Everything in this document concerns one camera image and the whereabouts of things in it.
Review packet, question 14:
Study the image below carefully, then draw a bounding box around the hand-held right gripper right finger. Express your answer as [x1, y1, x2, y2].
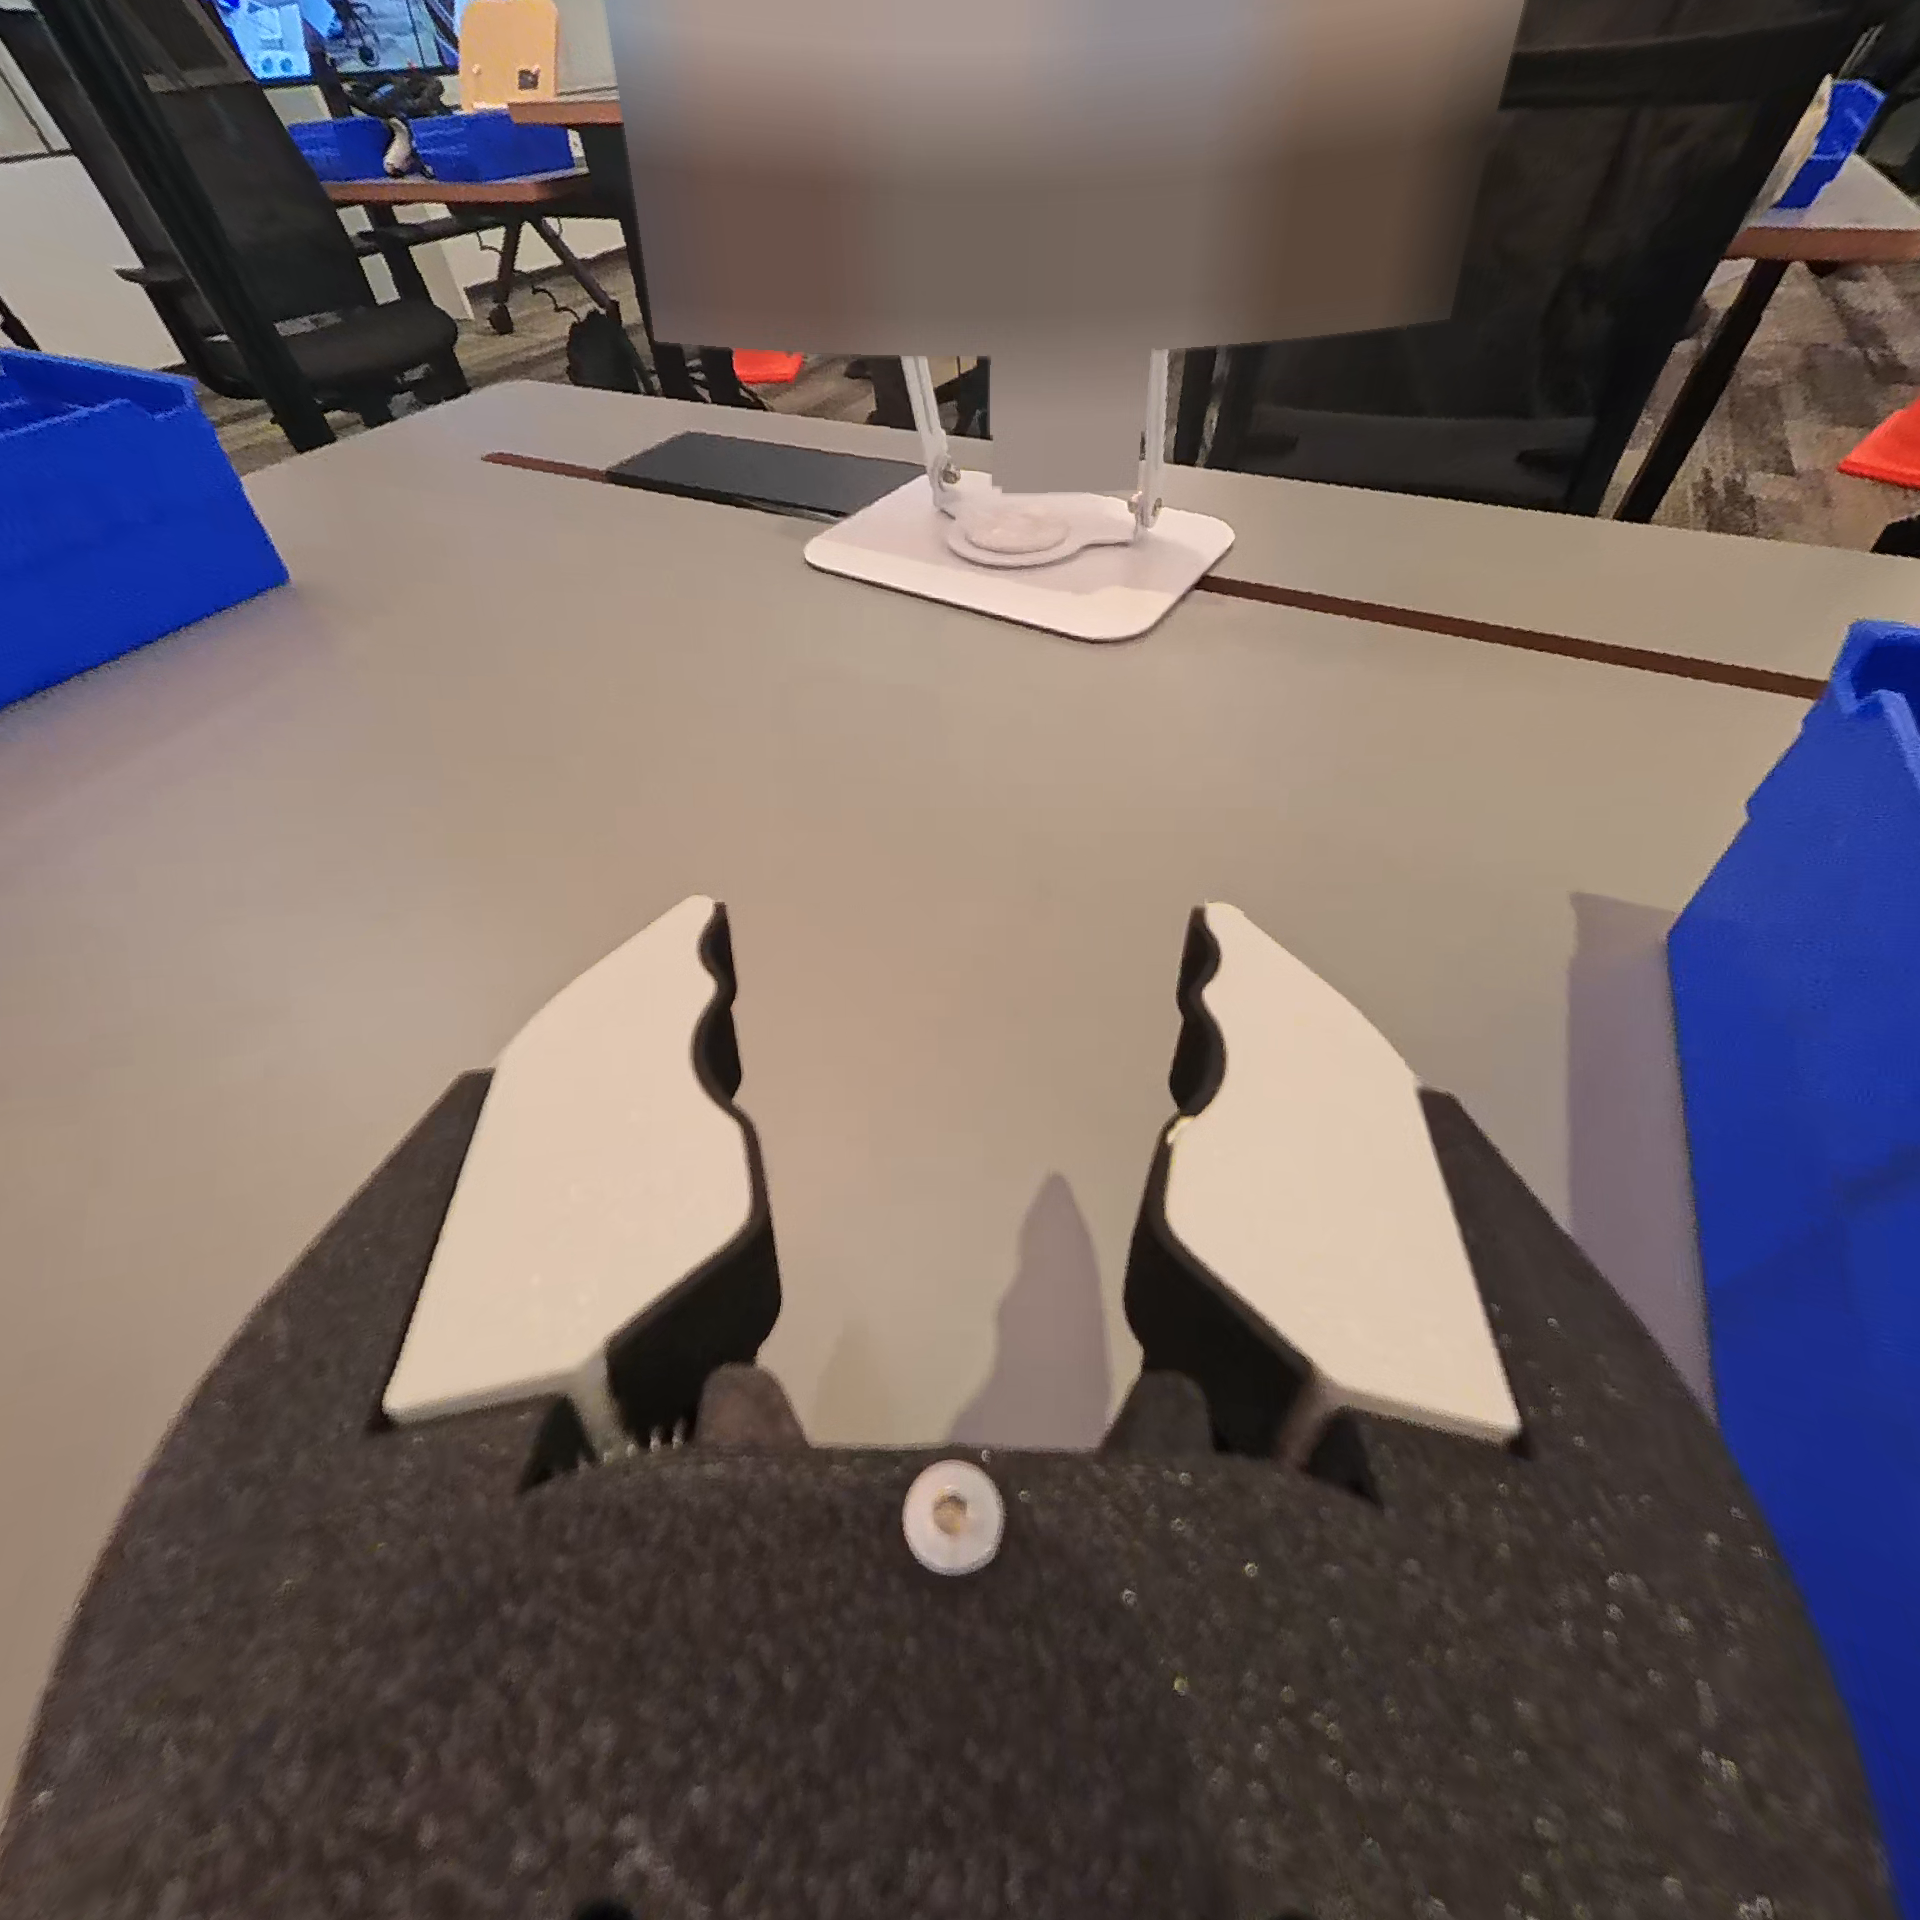
[1122, 902, 1524, 1463]

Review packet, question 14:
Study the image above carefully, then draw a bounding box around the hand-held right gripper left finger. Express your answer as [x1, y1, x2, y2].
[383, 895, 784, 1463]

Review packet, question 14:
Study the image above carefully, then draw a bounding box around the blue divided plastic bin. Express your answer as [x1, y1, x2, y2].
[1669, 621, 1920, 1848]

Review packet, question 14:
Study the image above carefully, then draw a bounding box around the blue plastic parts bin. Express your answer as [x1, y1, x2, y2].
[0, 349, 291, 710]

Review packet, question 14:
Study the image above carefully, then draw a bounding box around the black rectangular table panel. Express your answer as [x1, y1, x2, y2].
[605, 432, 938, 522]

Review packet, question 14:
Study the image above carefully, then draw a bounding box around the dark backpack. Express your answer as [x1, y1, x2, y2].
[569, 308, 654, 396]

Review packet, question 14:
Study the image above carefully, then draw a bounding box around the black office chair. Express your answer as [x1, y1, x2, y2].
[111, 0, 469, 454]

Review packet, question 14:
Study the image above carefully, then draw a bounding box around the large black panel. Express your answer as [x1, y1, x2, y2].
[1170, 0, 1824, 471]

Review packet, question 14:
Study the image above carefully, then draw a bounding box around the wooden desk with black legs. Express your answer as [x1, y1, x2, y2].
[1614, 150, 1920, 525]
[323, 98, 633, 324]

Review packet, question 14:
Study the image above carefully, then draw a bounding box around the small wooden tablet board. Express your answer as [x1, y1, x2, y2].
[457, 0, 564, 114]

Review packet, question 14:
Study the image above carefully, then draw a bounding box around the black metal post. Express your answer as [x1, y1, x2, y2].
[30, 0, 341, 454]

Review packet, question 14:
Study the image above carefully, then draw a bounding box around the large wall display screen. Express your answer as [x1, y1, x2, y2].
[210, 0, 460, 85]

